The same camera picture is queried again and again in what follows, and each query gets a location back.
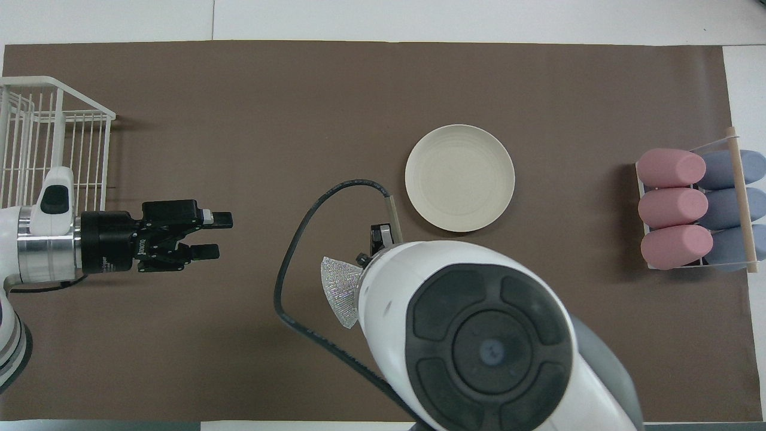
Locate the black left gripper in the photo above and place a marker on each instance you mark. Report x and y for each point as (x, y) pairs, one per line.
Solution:
(114, 242)

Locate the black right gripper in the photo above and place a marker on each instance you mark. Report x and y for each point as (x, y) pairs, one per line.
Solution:
(380, 236)

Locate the silver glitter sponge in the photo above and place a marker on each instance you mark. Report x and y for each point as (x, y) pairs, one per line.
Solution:
(341, 287)

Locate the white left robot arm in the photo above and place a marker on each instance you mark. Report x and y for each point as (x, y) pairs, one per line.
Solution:
(15, 341)

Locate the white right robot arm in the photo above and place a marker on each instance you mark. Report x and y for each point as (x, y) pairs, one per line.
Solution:
(491, 347)

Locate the cream round plate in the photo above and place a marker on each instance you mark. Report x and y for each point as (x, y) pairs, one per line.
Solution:
(459, 178)

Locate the brown table mat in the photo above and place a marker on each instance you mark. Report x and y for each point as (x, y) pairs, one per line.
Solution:
(239, 120)

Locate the pink plastic cup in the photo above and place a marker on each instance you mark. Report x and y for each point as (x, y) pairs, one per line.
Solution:
(670, 167)
(676, 246)
(673, 208)

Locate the blue plastic cup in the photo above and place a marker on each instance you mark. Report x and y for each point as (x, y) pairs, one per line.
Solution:
(755, 167)
(727, 251)
(721, 209)

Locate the white cup holder rack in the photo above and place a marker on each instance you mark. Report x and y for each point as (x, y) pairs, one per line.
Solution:
(742, 197)

